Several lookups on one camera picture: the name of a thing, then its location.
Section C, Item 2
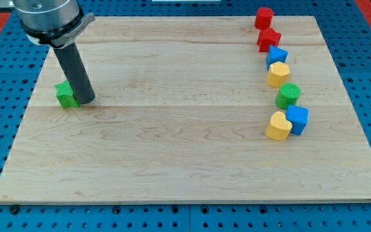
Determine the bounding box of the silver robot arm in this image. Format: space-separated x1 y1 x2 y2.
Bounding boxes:
13 0 95 49

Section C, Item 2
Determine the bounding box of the blue cube block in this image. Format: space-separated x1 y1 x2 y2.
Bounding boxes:
286 104 309 135

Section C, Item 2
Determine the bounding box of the light wooden board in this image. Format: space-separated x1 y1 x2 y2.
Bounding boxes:
0 16 371 205

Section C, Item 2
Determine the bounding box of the yellow heart block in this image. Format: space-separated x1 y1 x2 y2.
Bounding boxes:
265 111 292 141

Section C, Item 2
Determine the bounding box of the yellow hexagon block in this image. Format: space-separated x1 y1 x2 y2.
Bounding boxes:
267 61 290 88

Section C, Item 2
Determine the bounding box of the green cylinder block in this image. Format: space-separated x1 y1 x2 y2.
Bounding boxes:
274 82 301 110

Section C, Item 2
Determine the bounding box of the blue triangle block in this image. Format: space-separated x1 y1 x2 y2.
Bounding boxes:
266 45 289 70

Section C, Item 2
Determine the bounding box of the red star block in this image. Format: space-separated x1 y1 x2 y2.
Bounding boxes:
257 28 281 52

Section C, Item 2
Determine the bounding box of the green star block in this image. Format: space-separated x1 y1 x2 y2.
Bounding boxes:
55 81 80 108

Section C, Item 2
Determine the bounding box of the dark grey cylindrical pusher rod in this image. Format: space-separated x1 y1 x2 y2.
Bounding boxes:
54 43 95 104

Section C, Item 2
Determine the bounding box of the red cylinder block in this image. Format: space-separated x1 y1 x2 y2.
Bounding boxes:
254 7 274 30

